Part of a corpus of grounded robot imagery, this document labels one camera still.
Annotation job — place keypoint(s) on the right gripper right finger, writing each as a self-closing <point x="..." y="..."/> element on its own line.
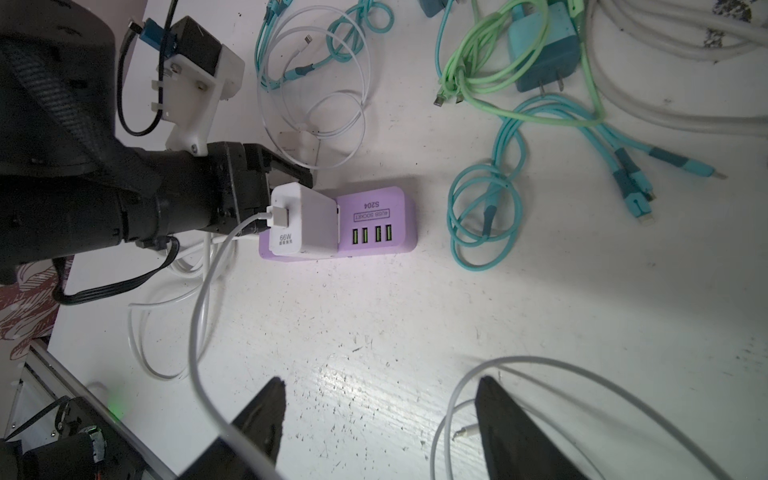
<point x="514" y="446"/>

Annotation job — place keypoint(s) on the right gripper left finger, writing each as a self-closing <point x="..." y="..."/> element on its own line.
<point x="261" y="424"/>

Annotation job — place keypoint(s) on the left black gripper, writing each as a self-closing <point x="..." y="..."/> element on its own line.
<point x="216" y="192"/>

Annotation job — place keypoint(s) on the white charger adapter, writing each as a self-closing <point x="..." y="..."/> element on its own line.
<point x="304" y="223"/>

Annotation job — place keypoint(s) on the purple power socket strip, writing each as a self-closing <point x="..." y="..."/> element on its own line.
<point x="374" y="222"/>

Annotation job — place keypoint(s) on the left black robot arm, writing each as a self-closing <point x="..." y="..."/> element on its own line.
<point x="69" y="186"/>

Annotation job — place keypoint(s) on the teal charger adapter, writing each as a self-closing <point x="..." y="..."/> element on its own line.
<point x="560" y="54"/>
<point x="430" y="8"/>

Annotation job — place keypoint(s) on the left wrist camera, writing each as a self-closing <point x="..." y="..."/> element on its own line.
<point x="199" y="73"/>

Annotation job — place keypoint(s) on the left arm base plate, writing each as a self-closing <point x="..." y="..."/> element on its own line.
<point x="88" y="446"/>

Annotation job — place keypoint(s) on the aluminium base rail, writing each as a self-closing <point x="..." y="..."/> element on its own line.
<point x="45" y="379"/>

